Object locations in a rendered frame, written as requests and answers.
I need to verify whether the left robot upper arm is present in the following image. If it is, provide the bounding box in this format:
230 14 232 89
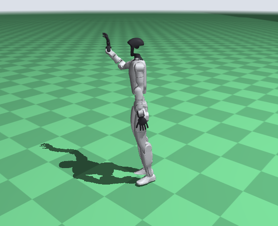
134 63 144 93

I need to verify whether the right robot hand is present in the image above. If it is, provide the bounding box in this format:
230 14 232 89
103 32 111 52

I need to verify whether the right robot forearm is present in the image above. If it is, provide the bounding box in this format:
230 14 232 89
105 49 123 63

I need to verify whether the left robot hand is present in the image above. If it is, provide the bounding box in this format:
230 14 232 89
136 111 149 131

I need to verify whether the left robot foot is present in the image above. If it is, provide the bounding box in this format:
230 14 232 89
136 174 156 185

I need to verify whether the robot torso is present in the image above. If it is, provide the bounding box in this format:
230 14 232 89
128 58 148 113

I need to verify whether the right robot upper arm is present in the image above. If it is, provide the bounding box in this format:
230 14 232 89
118 59 134 70

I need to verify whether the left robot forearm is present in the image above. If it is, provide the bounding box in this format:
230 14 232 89
135 88 143 116

